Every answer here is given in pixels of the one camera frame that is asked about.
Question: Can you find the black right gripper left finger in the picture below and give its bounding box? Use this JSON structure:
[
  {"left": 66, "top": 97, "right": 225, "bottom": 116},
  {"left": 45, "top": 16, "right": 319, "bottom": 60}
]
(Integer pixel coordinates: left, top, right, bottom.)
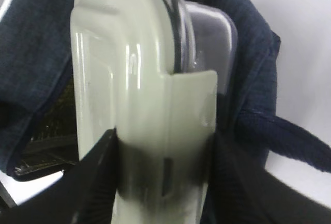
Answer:
[{"left": 1, "top": 129, "right": 117, "bottom": 223}]

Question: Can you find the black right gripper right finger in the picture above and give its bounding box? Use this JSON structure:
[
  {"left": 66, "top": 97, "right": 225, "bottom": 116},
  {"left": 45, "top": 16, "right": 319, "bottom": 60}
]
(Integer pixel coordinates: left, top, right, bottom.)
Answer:
[{"left": 209, "top": 131, "right": 330, "bottom": 223}]

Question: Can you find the dark navy fabric lunch bag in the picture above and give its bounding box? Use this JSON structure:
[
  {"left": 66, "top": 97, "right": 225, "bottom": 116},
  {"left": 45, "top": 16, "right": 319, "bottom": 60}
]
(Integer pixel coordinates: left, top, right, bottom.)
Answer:
[{"left": 0, "top": 0, "right": 331, "bottom": 224}]

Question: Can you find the green lidded glass food container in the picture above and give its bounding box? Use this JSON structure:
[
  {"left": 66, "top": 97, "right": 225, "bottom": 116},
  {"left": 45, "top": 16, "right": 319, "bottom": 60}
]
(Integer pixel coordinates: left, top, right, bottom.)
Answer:
[{"left": 70, "top": 0, "right": 237, "bottom": 223}]

